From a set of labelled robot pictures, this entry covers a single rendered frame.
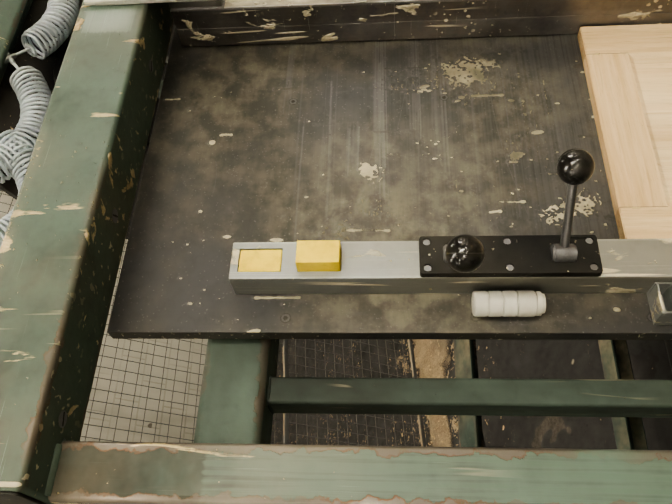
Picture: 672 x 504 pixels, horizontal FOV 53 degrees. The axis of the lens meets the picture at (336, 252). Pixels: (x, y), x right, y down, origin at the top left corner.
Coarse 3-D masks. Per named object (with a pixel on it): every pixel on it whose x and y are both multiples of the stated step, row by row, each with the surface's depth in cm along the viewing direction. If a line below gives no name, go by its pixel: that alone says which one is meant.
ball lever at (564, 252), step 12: (564, 156) 69; (576, 156) 68; (588, 156) 68; (564, 168) 69; (576, 168) 68; (588, 168) 68; (564, 180) 70; (576, 180) 69; (576, 192) 71; (564, 216) 73; (564, 228) 73; (564, 240) 74; (552, 252) 75; (564, 252) 74; (576, 252) 74
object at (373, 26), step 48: (96, 0) 94; (144, 0) 94; (192, 0) 93; (240, 0) 97; (288, 0) 97; (336, 0) 96; (384, 0) 95; (432, 0) 94; (480, 0) 94; (528, 0) 94; (576, 0) 94; (624, 0) 93
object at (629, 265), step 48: (624, 240) 76; (240, 288) 80; (288, 288) 79; (336, 288) 79; (384, 288) 78; (432, 288) 78; (480, 288) 78; (528, 288) 77; (576, 288) 77; (624, 288) 76
